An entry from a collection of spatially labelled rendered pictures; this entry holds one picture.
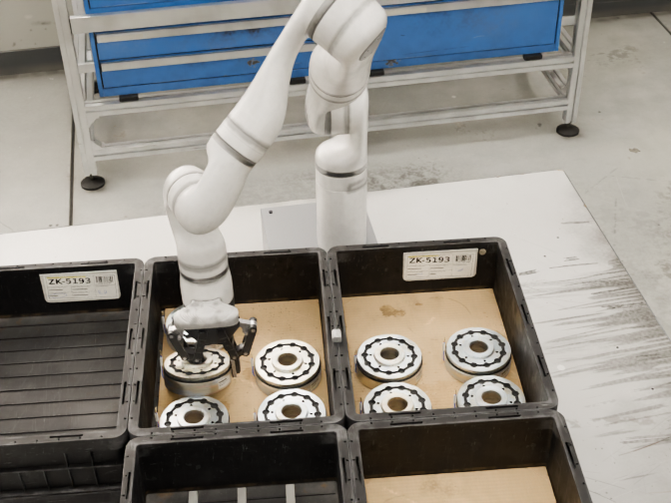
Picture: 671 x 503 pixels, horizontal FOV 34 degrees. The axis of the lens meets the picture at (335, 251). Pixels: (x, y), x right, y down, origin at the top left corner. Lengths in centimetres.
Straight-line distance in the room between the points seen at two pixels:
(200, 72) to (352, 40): 213
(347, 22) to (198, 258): 38
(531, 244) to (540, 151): 163
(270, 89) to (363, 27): 15
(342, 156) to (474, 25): 180
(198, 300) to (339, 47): 42
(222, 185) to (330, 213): 51
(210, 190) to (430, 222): 89
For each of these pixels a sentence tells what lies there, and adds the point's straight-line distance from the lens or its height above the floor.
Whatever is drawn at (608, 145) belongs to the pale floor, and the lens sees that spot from 390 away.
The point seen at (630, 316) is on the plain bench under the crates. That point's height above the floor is 70.
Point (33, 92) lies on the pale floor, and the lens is 433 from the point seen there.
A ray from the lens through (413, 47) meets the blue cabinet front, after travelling 360.
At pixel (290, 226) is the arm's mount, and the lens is 206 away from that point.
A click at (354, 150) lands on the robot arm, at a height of 103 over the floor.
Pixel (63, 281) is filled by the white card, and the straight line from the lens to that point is 184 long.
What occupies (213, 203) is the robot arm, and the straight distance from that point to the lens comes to 145.
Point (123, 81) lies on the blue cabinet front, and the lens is 353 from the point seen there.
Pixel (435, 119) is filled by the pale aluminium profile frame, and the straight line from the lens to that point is 374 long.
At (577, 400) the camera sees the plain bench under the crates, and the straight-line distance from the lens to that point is 189.
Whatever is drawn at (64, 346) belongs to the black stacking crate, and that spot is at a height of 83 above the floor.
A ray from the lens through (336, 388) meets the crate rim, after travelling 157.
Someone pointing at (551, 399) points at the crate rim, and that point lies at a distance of 156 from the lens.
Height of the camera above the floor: 203
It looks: 38 degrees down
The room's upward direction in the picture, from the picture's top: 1 degrees counter-clockwise
